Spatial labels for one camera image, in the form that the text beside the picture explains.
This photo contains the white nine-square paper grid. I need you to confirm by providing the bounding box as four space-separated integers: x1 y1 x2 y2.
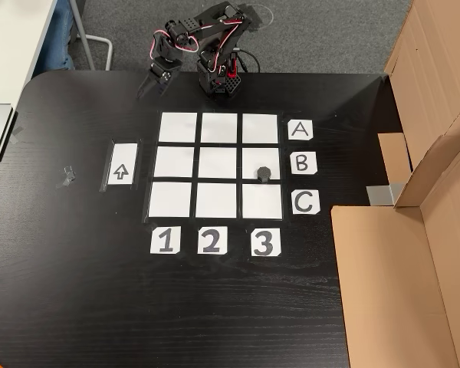
146 111 285 221

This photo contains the grey metal table leg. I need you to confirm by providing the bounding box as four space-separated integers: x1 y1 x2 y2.
71 0 114 72

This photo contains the white arrow paper sheet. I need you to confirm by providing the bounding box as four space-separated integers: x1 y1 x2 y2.
107 142 139 186

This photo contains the person's leg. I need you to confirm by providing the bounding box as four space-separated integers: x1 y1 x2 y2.
54 0 86 72

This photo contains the black floor tape patch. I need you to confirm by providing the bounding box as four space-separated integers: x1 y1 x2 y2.
245 4 265 33

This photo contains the crumpled clear tape piece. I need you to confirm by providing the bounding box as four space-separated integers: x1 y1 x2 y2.
56 165 77 189

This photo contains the white table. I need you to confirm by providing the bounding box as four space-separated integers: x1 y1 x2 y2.
0 0 59 105

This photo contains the paper sheet letter A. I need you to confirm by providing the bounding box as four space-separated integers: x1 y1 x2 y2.
287 119 314 142

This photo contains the paper sheet number 1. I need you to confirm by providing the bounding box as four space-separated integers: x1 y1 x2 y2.
149 225 182 255

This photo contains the paper sheet letter B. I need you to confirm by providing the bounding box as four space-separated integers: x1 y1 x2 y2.
290 151 318 176

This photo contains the paper sheet number 2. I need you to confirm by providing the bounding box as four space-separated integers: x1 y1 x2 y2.
197 225 228 255

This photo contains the paper sheet letter C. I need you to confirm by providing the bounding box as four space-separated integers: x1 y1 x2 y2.
291 189 321 216

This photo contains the paper sheet number 3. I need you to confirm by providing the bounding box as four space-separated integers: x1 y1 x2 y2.
250 227 282 258

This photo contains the brown cardboard panel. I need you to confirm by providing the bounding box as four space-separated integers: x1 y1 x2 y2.
377 0 460 185
330 101 460 368

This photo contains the black power cable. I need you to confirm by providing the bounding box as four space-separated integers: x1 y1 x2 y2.
235 47 262 74

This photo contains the grey duct tape strip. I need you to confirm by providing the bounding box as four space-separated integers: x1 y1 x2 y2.
366 182 406 207

